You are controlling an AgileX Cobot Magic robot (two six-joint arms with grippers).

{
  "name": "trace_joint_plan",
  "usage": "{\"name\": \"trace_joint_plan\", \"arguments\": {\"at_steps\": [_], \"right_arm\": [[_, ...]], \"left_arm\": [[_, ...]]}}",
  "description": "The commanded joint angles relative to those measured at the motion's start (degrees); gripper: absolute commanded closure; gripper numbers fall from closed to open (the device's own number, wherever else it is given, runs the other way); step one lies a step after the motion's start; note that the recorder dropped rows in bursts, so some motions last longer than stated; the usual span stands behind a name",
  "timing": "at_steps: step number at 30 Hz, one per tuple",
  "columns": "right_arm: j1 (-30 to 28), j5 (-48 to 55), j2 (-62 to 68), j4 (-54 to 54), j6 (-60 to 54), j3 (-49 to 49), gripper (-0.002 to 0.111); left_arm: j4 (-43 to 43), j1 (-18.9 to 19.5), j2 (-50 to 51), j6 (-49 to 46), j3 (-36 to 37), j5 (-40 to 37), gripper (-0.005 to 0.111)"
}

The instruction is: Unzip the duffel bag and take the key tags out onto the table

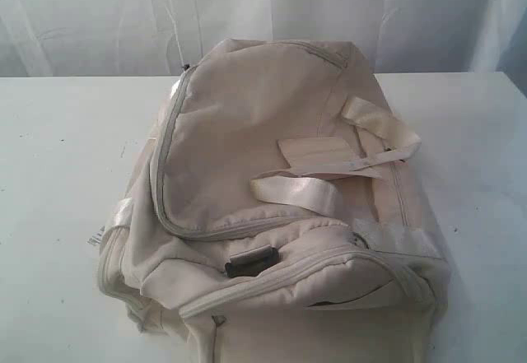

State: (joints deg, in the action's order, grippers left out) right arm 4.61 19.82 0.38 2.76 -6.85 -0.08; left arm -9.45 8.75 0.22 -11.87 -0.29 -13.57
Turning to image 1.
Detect beige fabric duffel bag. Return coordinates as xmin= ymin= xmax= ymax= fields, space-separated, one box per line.
xmin=95 ymin=40 xmax=450 ymax=362

